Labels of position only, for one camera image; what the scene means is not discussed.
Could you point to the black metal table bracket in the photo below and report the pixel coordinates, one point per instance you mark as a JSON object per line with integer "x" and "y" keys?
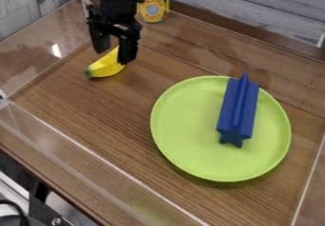
{"x": 38, "y": 210}

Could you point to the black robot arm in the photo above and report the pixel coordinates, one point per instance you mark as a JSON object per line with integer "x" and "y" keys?
{"x": 112, "y": 18}

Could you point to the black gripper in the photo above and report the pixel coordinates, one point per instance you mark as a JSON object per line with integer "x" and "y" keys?
{"x": 112, "y": 17}

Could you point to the green round plate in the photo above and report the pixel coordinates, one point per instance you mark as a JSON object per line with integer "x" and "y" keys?
{"x": 181, "y": 124}

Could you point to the yellow toy banana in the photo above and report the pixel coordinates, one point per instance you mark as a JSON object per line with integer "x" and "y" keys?
{"x": 104, "y": 67}

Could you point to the clear acrylic tray wall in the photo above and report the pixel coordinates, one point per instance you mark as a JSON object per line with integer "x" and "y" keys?
{"x": 77, "y": 131}

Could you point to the yellow labelled tin can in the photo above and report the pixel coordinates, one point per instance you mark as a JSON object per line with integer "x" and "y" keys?
{"x": 152, "y": 10}

